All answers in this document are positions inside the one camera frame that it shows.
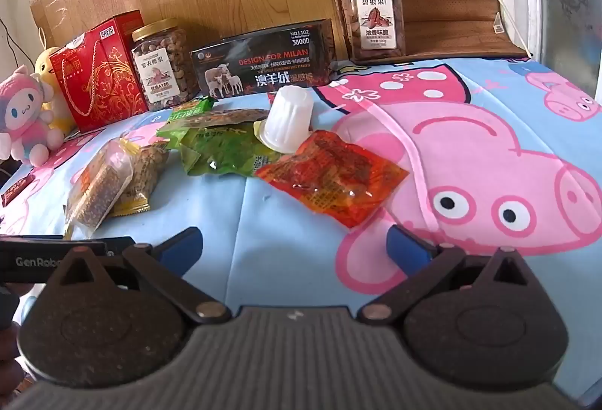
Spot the clear wrapped sesame bar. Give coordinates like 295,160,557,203
66,139,135,239

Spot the pink plush toy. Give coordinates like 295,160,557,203
0,66,64,168

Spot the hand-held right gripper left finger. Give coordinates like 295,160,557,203
44,226,232,324

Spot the small dark red packet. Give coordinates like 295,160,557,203
0,177,31,207

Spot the red snack packet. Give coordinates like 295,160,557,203
256,130,409,229

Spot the green packet with brown snack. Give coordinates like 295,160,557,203
188,108,270,129

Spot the square clear jar of pecans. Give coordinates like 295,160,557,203
342,0,407,62

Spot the yellow plush toy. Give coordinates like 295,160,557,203
35,45,76,133

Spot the round clear jar of nuts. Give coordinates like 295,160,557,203
132,18,198,112

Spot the clear wrapped peanut bar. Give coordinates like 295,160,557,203
110,142,170,217

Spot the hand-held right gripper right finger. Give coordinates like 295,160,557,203
360,224,539,324

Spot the white jelly cup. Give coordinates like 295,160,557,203
254,87,315,154

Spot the light green snack packet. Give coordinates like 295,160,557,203
157,97,217,142

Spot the black printed box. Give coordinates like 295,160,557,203
190,18,336,99

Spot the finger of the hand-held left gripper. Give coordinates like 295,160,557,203
106,237,137,257

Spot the red gift box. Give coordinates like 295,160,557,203
49,10,150,133

